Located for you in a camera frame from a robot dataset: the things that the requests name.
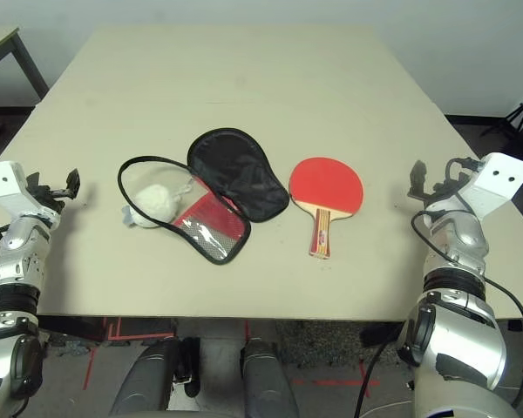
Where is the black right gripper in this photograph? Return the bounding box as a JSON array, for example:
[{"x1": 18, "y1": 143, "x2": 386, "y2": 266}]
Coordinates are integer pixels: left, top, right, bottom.
[{"x1": 409, "y1": 159, "x2": 463, "y2": 211}]

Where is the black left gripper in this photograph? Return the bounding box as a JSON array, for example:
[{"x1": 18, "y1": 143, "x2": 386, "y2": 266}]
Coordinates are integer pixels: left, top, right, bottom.
[{"x1": 24, "y1": 170, "x2": 80, "y2": 215}]

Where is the red ping-pong paddle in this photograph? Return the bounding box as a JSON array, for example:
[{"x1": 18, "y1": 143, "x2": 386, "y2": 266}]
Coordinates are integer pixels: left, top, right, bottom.
[{"x1": 289, "y1": 156, "x2": 366, "y2": 260}]

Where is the white ball pouch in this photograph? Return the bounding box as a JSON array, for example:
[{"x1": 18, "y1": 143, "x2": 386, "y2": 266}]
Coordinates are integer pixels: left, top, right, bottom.
[{"x1": 121, "y1": 178, "x2": 195, "y2": 230}]

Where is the red black paddle case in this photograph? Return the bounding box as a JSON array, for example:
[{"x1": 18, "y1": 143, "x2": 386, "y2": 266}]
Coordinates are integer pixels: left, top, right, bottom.
[{"x1": 117, "y1": 127, "x2": 291, "y2": 267}]

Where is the red floor tape cross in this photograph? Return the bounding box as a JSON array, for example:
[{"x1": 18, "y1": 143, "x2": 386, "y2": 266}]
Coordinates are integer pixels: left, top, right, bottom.
[{"x1": 292, "y1": 363, "x2": 381, "y2": 400}]

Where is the grey left robot leg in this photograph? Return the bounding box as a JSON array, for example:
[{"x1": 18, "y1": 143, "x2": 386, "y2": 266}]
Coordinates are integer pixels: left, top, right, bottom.
[{"x1": 108, "y1": 335, "x2": 201, "y2": 418}]

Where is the grey robot leg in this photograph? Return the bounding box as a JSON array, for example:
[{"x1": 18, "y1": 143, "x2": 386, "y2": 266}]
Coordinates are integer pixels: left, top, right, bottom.
[
  {"x1": 239, "y1": 337, "x2": 300, "y2": 418},
  {"x1": 108, "y1": 335, "x2": 201, "y2": 418}
]

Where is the grey right robot leg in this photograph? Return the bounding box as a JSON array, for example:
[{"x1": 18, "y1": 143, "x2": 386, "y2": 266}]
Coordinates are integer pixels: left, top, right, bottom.
[{"x1": 239, "y1": 337, "x2": 300, "y2": 418}]

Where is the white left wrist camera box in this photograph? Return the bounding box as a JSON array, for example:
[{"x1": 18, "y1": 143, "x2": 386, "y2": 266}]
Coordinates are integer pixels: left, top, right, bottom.
[{"x1": 0, "y1": 161, "x2": 27, "y2": 200}]

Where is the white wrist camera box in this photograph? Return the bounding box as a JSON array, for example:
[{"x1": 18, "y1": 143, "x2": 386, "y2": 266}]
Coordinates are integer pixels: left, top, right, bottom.
[
  {"x1": 459, "y1": 152, "x2": 523, "y2": 221},
  {"x1": 0, "y1": 161, "x2": 27, "y2": 200}
]

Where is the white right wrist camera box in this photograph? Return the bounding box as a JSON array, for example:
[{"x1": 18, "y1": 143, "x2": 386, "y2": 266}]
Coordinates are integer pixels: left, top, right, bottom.
[{"x1": 459, "y1": 152, "x2": 523, "y2": 221}]

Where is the beige side table black frame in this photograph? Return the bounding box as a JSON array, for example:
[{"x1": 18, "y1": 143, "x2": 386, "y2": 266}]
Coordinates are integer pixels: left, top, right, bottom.
[{"x1": 0, "y1": 26, "x2": 50, "y2": 105}]

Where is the long black cable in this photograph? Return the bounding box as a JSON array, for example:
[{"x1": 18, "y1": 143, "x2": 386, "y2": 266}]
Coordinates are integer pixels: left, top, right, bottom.
[{"x1": 356, "y1": 322, "x2": 404, "y2": 418}]

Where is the thin white floor cable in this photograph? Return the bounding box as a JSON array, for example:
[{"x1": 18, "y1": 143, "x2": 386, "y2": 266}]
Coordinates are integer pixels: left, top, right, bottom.
[{"x1": 365, "y1": 398, "x2": 419, "y2": 418}]

